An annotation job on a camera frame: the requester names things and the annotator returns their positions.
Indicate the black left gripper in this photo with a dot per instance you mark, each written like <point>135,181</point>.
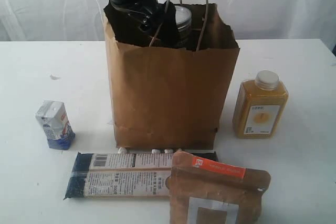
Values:
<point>126,30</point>

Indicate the dark grain can silver lid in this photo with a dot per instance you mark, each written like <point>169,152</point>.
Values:
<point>183,18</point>

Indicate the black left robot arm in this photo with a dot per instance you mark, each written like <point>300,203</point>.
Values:
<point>153,18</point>

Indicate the brown paper bag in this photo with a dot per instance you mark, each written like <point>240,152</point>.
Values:
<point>171,97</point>

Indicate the white backdrop curtain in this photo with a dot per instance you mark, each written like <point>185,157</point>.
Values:
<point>33,20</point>

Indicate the yellow millet bottle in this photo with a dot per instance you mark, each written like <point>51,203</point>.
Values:
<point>259,106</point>

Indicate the white blue milk carton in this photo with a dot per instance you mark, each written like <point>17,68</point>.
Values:
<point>53,119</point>

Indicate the black rice vacuum pack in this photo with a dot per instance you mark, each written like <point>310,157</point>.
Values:
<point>110,175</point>

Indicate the brown kraft stand-up pouch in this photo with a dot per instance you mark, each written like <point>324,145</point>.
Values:
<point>206,191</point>

